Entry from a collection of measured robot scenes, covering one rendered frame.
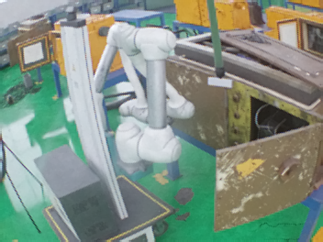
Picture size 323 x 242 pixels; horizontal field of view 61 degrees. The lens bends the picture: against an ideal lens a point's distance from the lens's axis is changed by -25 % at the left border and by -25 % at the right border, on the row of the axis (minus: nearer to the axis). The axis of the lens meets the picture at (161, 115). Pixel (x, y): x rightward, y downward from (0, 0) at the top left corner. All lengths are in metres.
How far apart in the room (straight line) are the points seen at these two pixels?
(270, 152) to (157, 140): 0.68
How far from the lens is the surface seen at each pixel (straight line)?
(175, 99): 2.11
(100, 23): 4.24
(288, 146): 1.63
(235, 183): 1.61
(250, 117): 2.14
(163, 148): 1.91
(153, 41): 1.77
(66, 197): 2.02
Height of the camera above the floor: 2.05
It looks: 28 degrees down
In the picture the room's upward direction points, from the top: 8 degrees counter-clockwise
